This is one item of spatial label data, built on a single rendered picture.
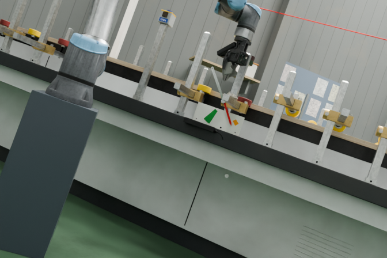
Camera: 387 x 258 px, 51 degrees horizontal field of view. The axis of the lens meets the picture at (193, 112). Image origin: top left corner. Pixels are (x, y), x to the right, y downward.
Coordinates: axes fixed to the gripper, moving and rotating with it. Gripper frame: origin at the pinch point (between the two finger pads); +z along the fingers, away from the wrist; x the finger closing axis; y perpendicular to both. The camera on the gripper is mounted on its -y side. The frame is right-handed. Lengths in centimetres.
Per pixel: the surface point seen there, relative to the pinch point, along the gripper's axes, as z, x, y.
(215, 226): 75, 41, -8
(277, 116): 7.4, 28.5, 15.5
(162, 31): -16, -10, -49
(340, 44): -197, 484, -258
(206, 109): 16.1, 9.9, -14.8
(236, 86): -0.1, 15.8, -5.8
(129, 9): -46, 31, -169
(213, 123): 21.9, 13.1, -9.4
